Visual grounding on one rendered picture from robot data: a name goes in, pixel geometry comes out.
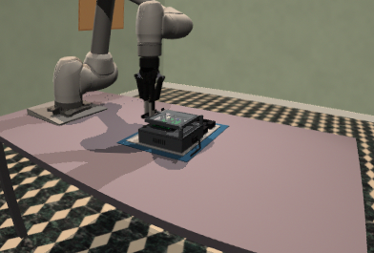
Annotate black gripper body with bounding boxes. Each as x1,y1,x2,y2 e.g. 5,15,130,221
139,57,159,81

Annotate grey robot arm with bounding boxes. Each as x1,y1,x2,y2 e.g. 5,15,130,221
47,0,193,117

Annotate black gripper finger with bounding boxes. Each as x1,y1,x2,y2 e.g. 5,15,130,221
135,73,149,114
148,73,165,116

